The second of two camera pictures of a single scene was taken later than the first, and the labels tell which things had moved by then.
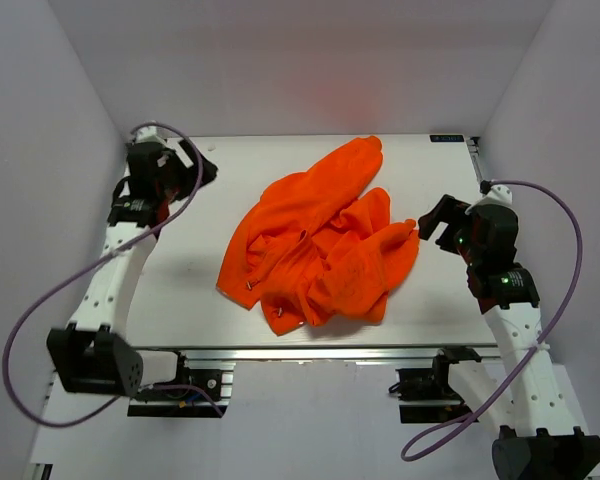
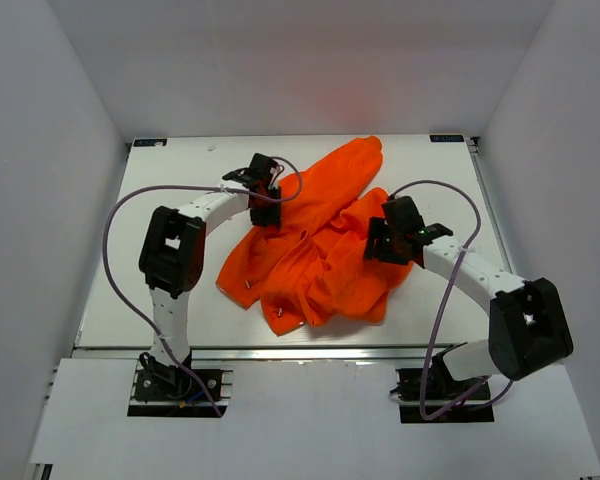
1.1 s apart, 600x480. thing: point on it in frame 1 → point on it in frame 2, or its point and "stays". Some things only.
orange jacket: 319,244 stays
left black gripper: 172,160 → 272,217
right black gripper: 447,210 → 378,228
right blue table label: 446,138 stays
